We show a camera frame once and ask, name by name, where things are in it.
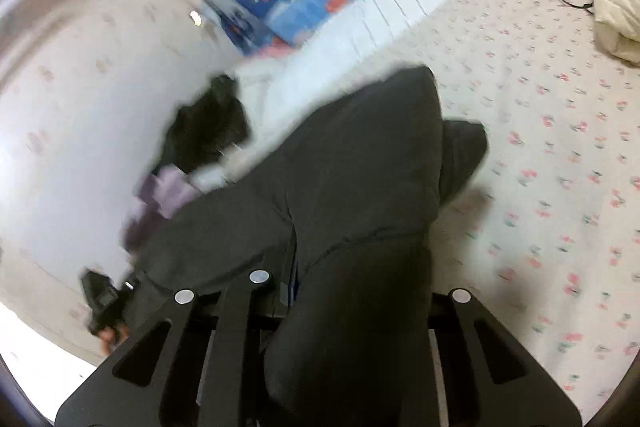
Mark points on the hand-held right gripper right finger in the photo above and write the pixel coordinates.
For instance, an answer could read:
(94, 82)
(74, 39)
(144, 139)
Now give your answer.
(462, 312)

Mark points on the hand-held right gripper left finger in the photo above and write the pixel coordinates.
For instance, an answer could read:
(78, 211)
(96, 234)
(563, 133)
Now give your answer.
(235, 332)

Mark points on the black puffer jacket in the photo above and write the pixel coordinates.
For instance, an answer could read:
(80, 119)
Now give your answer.
(360, 187)

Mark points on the person's left hand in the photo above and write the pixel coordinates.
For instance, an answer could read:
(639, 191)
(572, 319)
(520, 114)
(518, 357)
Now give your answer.
(111, 338)

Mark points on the purple patterned garment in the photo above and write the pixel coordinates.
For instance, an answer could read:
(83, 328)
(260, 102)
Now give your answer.
(165, 197)

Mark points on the black crumpled garment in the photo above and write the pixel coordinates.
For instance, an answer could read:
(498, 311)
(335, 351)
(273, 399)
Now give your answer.
(210, 127)

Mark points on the white striped duvet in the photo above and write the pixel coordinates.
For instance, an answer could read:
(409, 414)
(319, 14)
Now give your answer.
(370, 27)

